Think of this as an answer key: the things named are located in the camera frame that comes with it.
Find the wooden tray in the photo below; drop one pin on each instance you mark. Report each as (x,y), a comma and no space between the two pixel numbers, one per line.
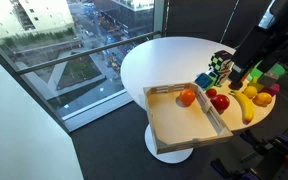
(177,130)

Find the small red apple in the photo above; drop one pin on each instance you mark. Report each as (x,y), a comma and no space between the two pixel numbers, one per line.
(211,93)

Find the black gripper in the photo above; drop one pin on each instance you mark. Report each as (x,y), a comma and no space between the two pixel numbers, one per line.
(252,46)

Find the yellow block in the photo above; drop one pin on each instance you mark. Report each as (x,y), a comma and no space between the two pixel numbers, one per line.
(254,83)

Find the small yellow lemon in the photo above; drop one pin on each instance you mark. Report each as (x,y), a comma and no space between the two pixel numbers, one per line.
(250,91)

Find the grey window railing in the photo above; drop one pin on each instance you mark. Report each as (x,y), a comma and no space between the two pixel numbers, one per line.
(84,52)

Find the orange fruit at edge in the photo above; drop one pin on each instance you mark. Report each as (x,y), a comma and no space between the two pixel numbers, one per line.
(262,99)

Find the white table pedestal base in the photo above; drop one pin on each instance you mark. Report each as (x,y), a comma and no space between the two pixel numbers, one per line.
(170,156)

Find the blue black clamp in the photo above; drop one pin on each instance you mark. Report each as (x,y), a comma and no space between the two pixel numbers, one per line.
(230,170)

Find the large red apple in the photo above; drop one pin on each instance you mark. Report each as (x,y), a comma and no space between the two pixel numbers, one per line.
(220,102)

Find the yellow banana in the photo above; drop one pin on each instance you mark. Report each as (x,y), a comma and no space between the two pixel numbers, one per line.
(246,106)

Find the black white green checkered cube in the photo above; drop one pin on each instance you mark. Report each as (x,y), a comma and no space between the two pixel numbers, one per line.
(219,61)

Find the light green block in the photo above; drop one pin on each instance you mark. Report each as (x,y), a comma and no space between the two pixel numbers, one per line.
(255,73)

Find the grey cube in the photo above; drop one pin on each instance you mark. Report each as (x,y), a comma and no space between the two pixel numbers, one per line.
(268,80)

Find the blue orange clamp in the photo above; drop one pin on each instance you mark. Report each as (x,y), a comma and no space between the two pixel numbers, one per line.
(277,146)

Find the green bowl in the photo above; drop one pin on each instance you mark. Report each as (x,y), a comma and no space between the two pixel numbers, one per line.
(279,69)

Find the magenta block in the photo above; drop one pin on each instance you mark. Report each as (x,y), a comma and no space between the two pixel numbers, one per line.
(272,90)

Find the dark purple plum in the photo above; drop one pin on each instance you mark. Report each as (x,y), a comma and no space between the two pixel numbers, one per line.
(236,86)

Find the black Franka robot arm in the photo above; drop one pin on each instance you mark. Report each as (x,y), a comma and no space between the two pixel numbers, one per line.
(285,20)

